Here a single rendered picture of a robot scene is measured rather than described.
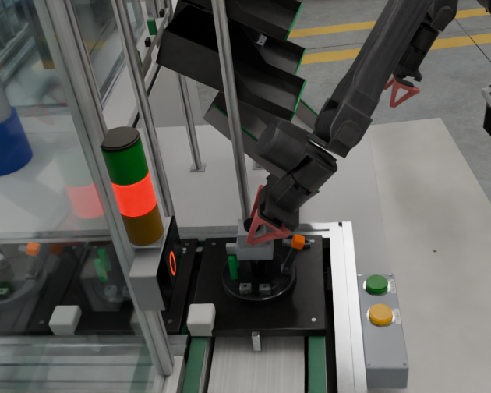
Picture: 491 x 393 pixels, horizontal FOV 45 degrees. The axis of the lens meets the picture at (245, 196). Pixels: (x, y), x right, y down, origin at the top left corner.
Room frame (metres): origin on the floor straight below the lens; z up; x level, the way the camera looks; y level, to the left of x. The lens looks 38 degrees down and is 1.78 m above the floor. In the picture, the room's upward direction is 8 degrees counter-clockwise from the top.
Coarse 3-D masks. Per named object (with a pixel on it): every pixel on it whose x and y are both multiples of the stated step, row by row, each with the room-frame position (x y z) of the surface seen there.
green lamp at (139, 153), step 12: (108, 156) 0.60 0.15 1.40; (120, 156) 0.59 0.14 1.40; (132, 156) 0.60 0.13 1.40; (144, 156) 0.61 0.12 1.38; (108, 168) 0.60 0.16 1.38; (120, 168) 0.59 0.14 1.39; (132, 168) 0.59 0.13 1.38; (144, 168) 0.61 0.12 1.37; (120, 180) 0.59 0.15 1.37; (132, 180) 0.59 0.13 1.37
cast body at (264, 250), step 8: (240, 224) 0.80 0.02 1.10; (248, 224) 0.78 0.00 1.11; (240, 232) 0.77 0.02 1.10; (248, 232) 0.77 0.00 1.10; (256, 232) 0.77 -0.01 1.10; (264, 232) 0.78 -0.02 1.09; (240, 240) 0.77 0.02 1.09; (272, 240) 0.78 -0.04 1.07; (232, 248) 0.79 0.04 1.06; (240, 248) 0.77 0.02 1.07; (248, 248) 0.77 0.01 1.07; (256, 248) 0.76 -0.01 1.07; (264, 248) 0.76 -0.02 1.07; (272, 248) 0.77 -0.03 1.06; (240, 256) 0.77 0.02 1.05; (248, 256) 0.76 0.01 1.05; (256, 256) 0.76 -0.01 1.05; (264, 256) 0.76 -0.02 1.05; (272, 256) 0.76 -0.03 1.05
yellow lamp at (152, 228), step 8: (128, 216) 0.60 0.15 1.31; (144, 216) 0.59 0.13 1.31; (152, 216) 0.60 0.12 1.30; (160, 216) 0.62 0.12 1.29; (128, 224) 0.60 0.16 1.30; (136, 224) 0.59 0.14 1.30; (144, 224) 0.59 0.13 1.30; (152, 224) 0.60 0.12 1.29; (160, 224) 0.61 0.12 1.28; (128, 232) 0.60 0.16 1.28; (136, 232) 0.59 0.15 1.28; (144, 232) 0.59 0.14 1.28; (152, 232) 0.60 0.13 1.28; (160, 232) 0.60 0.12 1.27; (136, 240) 0.59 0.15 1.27; (144, 240) 0.59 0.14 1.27; (152, 240) 0.59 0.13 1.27
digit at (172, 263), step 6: (168, 246) 0.61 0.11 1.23; (174, 246) 0.64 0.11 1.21; (168, 252) 0.61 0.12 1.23; (174, 252) 0.63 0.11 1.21; (168, 258) 0.60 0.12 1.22; (174, 258) 0.62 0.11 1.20; (168, 264) 0.60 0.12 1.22; (174, 264) 0.62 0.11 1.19; (168, 270) 0.59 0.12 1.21; (174, 270) 0.61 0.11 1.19; (174, 276) 0.61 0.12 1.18; (174, 282) 0.60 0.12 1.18
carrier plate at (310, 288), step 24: (216, 240) 0.91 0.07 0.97; (312, 240) 0.87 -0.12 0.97; (216, 264) 0.84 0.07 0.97; (312, 264) 0.80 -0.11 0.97; (216, 288) 0.78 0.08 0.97; (312, 288) 0.75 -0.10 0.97; (216, 312) 0.72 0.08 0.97; (240, 312) 0.71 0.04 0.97; (264, 312) 0.70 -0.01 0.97; (288, 312) 0.70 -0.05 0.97; (312, 312) 0.69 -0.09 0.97; (192, 336) 0.69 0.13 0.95; (216, 336) 0.68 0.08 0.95; (240, 336) 0.67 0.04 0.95; (264, 336) 0.67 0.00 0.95; (288, 336) 0.66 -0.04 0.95
